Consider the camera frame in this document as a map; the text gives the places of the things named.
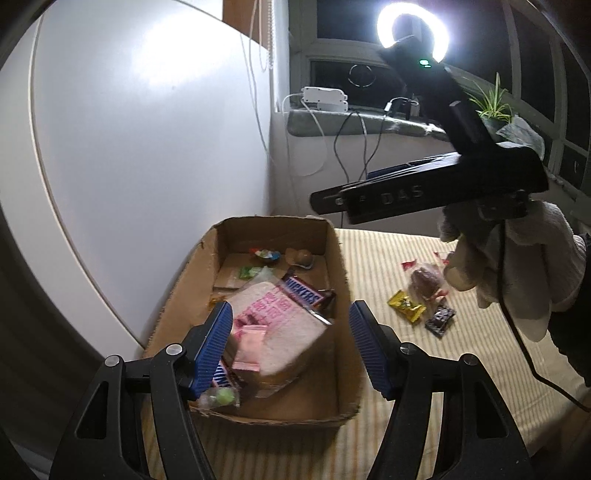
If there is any white ring light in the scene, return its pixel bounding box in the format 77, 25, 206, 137
376, 1, 451, 63

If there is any brown cardboard box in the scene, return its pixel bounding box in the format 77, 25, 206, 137
145, 216, 363, 428

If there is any right white gloved hand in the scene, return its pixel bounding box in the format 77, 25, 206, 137
439, 200, 587, 342

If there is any clear wrapped brown candy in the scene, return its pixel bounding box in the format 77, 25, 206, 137
284, 248, 315, 270

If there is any striped beige tablecloth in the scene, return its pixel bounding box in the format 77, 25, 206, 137
138, 227, 591, 480

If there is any white power adapter box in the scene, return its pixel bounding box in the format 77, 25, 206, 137
301, 86, 349, 113

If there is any black hanging cable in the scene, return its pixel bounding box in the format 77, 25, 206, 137
331, 96, 408, 183

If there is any black patterned candy wrapper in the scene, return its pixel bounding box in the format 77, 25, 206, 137
425, 304, 456, 339

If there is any potted spider plant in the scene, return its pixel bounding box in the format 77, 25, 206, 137
468, 73, 514, 133

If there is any pale green candy wrapper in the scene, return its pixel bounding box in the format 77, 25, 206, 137
197, 386, 240, 410

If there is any packaged pink bread slice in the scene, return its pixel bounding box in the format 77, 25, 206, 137
223, 280, 332, 398

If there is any small Snickers bar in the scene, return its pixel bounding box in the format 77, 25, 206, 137
211, 359, 246, 391

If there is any yellow candy wrapper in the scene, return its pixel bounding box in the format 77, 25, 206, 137
388, 290, 427, 325

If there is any red-end dark date snack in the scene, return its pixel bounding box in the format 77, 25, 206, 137
401, 252, 450, 305

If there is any pink candy wrapper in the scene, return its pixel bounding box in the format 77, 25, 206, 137
231, 325, 267, 372

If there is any grey window sill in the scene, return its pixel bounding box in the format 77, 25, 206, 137
287, 110, 448, 141

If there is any round jelly cup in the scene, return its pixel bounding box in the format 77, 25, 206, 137
249, 248, 281, 265

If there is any large Snickers bar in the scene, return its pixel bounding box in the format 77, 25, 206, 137
281, 272, 337, 318

